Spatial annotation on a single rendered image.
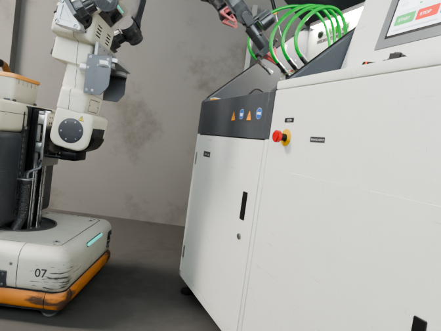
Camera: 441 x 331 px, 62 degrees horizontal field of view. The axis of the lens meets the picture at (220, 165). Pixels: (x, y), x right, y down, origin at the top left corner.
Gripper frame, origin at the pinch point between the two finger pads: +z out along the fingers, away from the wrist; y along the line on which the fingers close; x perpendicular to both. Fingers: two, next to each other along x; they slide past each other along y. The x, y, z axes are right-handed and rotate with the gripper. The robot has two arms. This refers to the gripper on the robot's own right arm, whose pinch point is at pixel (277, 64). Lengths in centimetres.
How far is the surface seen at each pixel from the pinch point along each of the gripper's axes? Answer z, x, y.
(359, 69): 10, -75, -12
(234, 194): 27, -21, -50
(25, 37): -143, 183, -97
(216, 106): -1.9, 7.6, -30.8
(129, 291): 41, 19, -117
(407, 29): 13, -57, 16
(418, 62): 13, -90, -9
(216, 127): 5.1, 4.3, -36.9
